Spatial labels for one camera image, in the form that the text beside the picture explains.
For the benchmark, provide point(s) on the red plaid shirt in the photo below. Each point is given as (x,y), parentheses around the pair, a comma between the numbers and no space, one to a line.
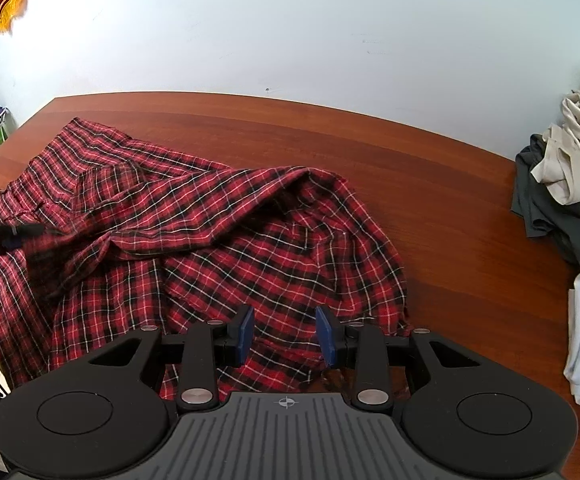
(195,240)

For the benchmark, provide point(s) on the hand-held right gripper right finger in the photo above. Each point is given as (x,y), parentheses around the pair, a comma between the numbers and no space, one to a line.
(326,335)

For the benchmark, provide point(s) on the dark grey garment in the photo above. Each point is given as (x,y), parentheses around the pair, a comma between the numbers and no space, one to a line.
(545,210)

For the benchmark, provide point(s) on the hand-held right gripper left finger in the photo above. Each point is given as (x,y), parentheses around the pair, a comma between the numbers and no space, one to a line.
(245,335)

